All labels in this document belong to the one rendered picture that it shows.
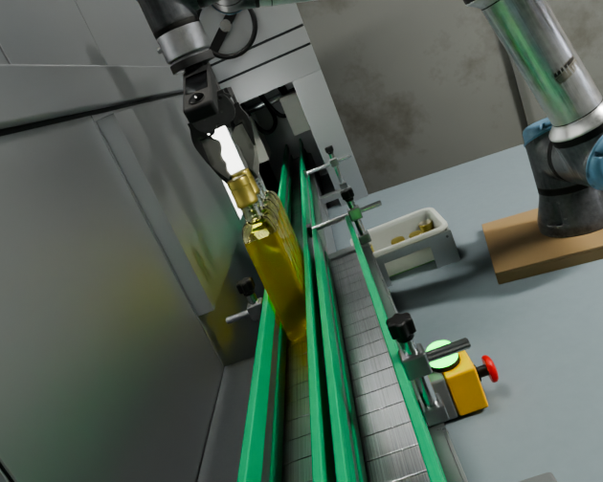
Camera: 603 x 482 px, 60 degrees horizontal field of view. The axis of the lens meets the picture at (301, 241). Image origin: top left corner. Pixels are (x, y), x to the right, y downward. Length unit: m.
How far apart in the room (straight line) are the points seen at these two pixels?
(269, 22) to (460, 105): 2.08
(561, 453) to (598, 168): 0.47
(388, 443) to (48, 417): 0.34
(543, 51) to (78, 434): 0.83
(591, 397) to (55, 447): 0.64
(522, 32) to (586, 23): 2.89
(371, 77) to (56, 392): 3.39
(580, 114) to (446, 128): 2.82
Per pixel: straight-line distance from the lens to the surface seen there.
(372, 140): 3.80
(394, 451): 0.61
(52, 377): 0.52
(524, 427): 0.78
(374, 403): 0.68
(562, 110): 0.99
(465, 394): 0.79
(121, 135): 0.82
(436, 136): 3.79
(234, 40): 1.93
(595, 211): 1.17
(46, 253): 0.58
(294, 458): 0.66
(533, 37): 0.95
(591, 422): 0.78
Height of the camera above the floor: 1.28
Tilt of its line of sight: 17 degrees down
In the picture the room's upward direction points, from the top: 23 degrees counter-clockwise
